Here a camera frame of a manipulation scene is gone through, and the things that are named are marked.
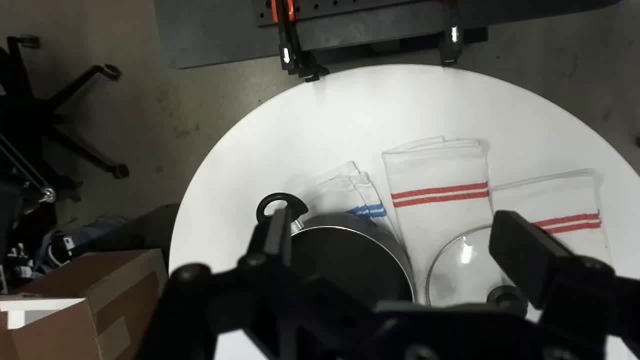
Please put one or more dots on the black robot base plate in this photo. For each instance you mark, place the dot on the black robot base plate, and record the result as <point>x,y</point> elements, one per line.
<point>373,26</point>

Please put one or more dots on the black office chair base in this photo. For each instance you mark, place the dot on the black office chair base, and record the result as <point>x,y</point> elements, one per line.
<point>60,113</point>

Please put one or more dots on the glass lid with black knob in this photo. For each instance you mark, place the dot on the glass lid with black knob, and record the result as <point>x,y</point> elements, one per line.
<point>461,267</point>

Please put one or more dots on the black cooking pot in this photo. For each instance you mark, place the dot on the black cooking pot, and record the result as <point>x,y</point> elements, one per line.
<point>353,262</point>

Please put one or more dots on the white towel with red stripes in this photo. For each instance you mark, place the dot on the white towel with red stripes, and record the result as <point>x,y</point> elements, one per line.
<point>566,200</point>
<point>440,227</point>

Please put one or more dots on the brown cardboard box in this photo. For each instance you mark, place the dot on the brown cardboard box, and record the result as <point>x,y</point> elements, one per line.
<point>92,307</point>

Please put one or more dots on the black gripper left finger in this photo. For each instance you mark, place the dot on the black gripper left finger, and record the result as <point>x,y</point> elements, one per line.
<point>278,237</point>

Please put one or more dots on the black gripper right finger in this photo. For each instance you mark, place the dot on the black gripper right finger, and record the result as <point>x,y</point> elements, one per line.
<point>547,267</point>

